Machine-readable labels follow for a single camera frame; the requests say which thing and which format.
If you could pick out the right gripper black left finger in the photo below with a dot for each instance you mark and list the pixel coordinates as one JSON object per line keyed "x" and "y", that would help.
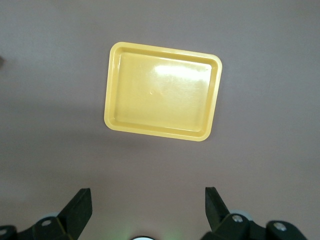
{"x": 72, "y": 215}

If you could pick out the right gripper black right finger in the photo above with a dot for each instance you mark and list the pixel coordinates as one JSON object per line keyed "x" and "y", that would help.
{"x": 225, "y": 225}

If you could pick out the brown table cloth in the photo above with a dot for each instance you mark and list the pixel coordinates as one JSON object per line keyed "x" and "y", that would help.
{"x": 50, "y": 125}

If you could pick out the yellow plastic tray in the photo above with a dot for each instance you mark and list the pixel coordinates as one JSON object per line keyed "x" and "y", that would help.
{"x": 160, "y": 100}

